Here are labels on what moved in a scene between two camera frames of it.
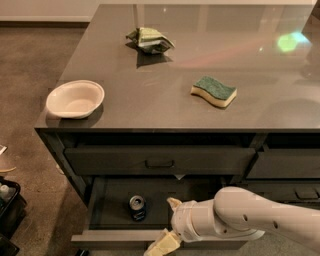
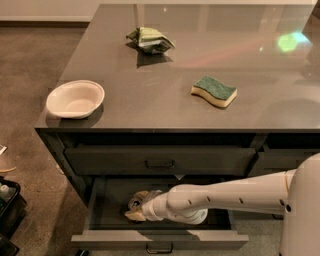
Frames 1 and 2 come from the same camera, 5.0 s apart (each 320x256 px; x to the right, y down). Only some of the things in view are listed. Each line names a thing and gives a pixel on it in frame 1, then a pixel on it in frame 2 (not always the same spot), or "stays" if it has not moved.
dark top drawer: [158, 161] stays
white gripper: [180, 219] → [149, 207]
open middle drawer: [133, 209] stays
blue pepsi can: [137, 205] stays
